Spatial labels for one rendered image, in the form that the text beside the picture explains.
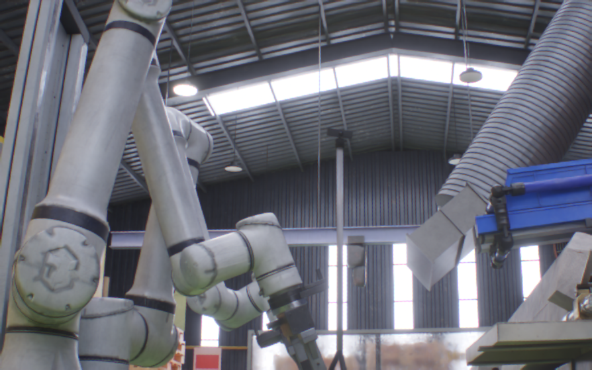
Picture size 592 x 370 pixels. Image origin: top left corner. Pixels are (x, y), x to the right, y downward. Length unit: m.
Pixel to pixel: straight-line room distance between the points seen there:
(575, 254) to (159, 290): 1.23
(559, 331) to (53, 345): 0.95
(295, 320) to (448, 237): 6.97
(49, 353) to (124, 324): 0.52
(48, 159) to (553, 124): 7.78
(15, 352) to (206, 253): 0.43
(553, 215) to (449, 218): 6.53
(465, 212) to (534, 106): 1.68
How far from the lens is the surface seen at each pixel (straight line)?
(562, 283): 1.32
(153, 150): 1.65
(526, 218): 1.91
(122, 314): 2.00
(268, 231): 1.52
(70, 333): 1.55
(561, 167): 1.98
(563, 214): 1.93
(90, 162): 1.44
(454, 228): 8.44
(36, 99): 1.88
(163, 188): 1.63
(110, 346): 1.98
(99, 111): 1.48
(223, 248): 1.48
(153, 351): 2.12
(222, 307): 1.89
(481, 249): 2.00
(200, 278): 1.46
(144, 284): 2.15
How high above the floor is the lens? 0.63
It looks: 20 degrees up
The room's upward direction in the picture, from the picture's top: 1 degrees clockwise
